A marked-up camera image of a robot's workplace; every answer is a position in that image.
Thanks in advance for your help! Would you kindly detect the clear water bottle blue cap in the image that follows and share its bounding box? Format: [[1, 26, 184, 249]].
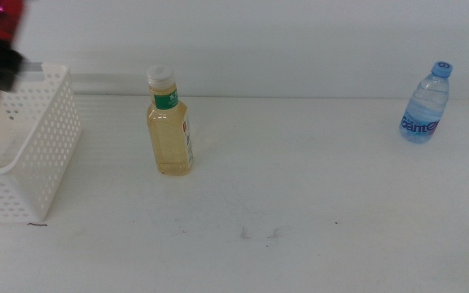
[[398, 60, 454, 145]]

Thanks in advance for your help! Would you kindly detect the yellow tea bottle white cap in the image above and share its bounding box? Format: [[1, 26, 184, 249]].
[[146, 64, 195, 177]]

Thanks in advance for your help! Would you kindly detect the white perforated plastic basket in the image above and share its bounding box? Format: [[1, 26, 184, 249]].
[[0, 62, 83, 224]]

